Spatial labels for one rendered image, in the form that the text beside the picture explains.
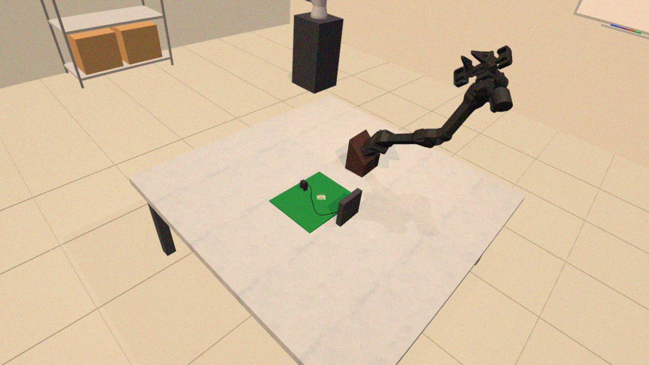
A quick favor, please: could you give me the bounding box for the green circuit board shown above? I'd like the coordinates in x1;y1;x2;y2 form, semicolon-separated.
269;172;351;233

